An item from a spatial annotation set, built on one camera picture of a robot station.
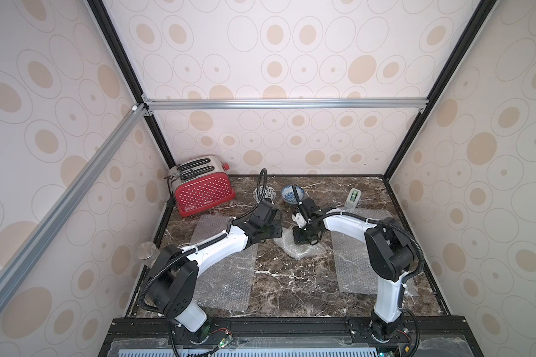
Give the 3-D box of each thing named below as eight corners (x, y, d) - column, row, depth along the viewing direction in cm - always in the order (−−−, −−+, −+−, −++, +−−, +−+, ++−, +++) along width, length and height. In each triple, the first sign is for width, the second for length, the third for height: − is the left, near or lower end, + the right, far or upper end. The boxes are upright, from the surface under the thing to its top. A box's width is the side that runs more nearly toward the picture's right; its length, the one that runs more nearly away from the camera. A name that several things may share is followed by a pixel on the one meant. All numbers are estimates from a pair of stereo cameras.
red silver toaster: (185, 219, 105) (171, 193, 90) (178, 192, 115) (164, 165, 101) (237, 201, 112) (231, 173, 97) (225, 177, 123) (219, 149, 108)
